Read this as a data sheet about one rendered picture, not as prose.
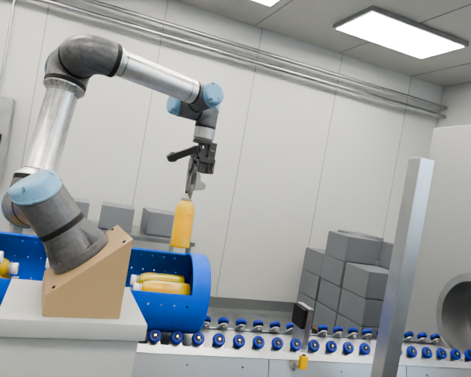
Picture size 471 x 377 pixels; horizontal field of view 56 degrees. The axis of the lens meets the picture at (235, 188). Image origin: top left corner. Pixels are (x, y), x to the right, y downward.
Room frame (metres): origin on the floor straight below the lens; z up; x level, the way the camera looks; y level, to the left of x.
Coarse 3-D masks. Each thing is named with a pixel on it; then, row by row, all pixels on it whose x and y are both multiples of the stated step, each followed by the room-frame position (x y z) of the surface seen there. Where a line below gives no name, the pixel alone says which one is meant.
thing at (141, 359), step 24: (168, 336) 1.59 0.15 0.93; (264, 336) 1.78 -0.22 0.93; (288, 336) 1.83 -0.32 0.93; (312, 336) 1.88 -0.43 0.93; (144, 360) 1.45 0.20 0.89; (168, 360) 1.47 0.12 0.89; (192, 360) 1.50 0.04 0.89; (216, 360) 1.53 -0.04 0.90; (240, 360) 1.55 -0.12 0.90; (264, 360) 1.58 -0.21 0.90; (288, 360) 1.61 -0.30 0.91
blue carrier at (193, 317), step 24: (0, 240) 1.51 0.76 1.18; (24, 240) 1.52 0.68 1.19; (24, 264) 1.56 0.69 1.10; (144, 264) 1.68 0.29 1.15; (168, 264) 1.70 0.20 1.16; (192, 264) 1.53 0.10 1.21; (0, 288) 1.29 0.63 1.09; (192, 288) 1.48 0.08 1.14; (144, 312) 1.43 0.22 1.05; (168, 312) 1.45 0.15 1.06; (192, 312) 1.47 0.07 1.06
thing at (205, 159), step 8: (200, 144) 1.58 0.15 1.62; (208, 144) 1.59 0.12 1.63; (216, 144) 1.59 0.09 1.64; (200, 152) 1.58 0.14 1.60; (208, 152) 1.59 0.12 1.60; (192, 160) 1.56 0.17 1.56; (200, 160) 1.56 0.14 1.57; (208, 160) 1.57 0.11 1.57; (200, 168) 1.57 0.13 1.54; (208, 168) 1.57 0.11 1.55
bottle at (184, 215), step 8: (184, 200) 1.57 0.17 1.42; (176, 208) 1.56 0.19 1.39; (184, 208) 1.55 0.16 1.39; (192, 208) 1.57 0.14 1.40; (176, 216) 1.55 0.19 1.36; (184, 216) 1.55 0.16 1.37; (192, 216) 1.57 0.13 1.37; (176, 224) 1.55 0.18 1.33; (184, 224) 1.54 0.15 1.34; (192, 224) 1.57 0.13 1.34; (176, 232) 1.54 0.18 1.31; (184, 232) 1.54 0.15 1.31; (176, 240) 1.54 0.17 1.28; (184, 240) 1.54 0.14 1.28
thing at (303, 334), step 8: (296, 304) 1.77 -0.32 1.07; (304, 304) 1.77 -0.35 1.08; (296, 312) 1.76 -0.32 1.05; (304, 312) 1.71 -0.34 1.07; (312, 312) 1.71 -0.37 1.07; (296, 320) 1.75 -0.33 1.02; (304, 320) 1.71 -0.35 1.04; (296, 328) 1.77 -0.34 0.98; (304, 328) 1.71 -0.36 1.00; (296, 336) 1.76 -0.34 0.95; (304, 336) 1.70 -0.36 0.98; (304, 344) 1.71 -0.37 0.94
